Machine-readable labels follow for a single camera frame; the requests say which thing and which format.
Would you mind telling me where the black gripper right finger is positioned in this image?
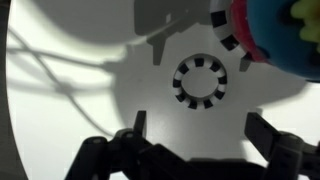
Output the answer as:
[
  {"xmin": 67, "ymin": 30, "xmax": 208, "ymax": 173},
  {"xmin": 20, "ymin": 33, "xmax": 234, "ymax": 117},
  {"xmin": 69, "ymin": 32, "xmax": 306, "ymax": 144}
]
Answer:
[{"xmin": 244, "ymin": 111, "xmax": 320, "ymax": 180}]

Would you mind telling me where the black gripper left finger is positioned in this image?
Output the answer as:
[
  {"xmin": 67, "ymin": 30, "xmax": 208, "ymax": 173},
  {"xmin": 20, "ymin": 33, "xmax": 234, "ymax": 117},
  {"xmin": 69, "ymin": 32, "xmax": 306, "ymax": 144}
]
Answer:
[{"xmin": 64, "ymin": 109, "xmax": 188, "ymax": 180}]

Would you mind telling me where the small black white striped ring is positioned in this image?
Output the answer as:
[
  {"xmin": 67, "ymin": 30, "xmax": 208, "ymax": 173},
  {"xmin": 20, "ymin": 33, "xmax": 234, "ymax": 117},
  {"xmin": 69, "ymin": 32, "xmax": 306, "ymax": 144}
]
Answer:
[{"xmin": 172, "ymin": 54, "xmax": 229, "ymax": 110}]

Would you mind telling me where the blue stacking ring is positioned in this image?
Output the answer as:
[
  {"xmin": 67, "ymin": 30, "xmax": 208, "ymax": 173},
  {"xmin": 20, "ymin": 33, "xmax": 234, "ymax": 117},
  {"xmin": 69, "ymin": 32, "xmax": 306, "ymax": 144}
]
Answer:
[{"xmin": 246, "ymin": 0, "xmax": 320, "ymax": 83}]

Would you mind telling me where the red stacking ring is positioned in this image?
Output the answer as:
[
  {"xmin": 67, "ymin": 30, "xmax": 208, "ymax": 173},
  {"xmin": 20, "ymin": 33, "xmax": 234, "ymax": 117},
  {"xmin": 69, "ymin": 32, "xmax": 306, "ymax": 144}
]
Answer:
[{"xmin": 230, "ymin": 0, "xmax": 268, "ymax": 64}]

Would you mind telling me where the yellow green stacking ring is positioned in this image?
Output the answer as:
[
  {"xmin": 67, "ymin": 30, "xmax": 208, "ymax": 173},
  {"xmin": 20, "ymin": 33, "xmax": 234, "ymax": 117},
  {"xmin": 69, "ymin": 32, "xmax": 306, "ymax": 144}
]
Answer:
[{"xmin": 289, "ymin": 0, "xmax": 320, "ymax": 54}]

